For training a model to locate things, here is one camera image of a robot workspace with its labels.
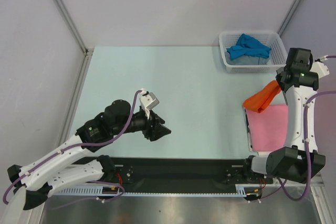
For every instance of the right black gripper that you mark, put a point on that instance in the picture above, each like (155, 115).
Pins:
(278, 77)

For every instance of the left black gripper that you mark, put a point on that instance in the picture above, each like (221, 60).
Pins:
(151, 124)

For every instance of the orange t shirt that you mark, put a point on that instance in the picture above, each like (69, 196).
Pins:
(261, 100)

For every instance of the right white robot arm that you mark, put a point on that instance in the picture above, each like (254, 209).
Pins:
(298, 160)

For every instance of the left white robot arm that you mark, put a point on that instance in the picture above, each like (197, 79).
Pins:
(51, 174)

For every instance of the white plastic basket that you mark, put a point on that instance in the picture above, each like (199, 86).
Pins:
(277, 58)

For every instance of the grey t shirt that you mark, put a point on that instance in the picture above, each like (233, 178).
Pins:
(246, 60)

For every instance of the pink folded t shirt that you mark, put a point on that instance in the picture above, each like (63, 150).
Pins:
(268, 129)

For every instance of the blue t shirt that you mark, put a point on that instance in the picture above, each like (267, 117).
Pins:
(248, 45)

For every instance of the white folded t shirt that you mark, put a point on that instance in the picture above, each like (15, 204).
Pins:
(263, 153)

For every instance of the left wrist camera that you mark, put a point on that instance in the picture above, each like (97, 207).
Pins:
(147, 102)

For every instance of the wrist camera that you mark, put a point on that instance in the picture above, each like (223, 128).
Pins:
(320, 67)
(147, 102)

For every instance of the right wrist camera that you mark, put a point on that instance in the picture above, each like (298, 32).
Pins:
(320, 67)

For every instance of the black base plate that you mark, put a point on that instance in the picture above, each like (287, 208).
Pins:
(164, 175)

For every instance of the left corner aluminium post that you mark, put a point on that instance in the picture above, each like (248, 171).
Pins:
(71, 25)

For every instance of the white cable duct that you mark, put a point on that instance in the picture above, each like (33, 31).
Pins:
(240, 190)

